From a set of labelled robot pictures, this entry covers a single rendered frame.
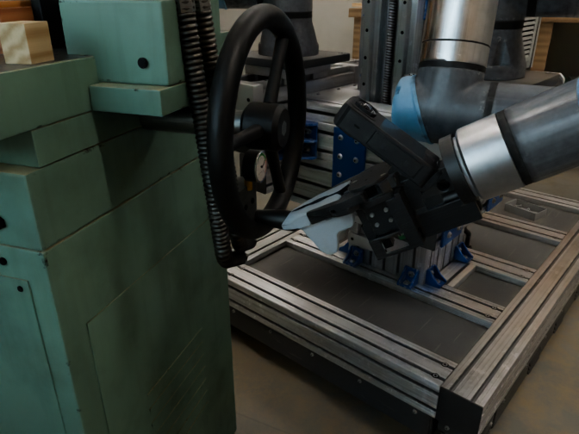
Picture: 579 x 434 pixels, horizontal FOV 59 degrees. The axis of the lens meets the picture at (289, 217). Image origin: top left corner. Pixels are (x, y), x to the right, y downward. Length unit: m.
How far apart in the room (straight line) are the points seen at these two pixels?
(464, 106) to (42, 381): 0.61
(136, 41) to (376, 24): 0.74
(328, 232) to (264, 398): 0.89
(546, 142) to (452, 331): 0.88
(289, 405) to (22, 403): 0.75
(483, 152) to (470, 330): 0.89
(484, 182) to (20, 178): 0.46
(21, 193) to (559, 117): 0.52
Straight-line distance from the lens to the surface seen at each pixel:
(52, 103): 0.60
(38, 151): 0.59
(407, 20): 1.19
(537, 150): 0.49
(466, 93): 0.60
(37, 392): 0.76
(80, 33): 0.66
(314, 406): 1.38
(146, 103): 0.60
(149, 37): 0.61
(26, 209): 0.60
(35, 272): 0.63
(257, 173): 0.96
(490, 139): 0.49
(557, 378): 1.62
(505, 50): 1.02
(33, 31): 0.61
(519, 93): 0.60
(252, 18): 0.58
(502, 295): 1.51
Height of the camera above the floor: 0.97
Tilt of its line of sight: 25 degrees down
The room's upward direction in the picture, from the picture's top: straight up
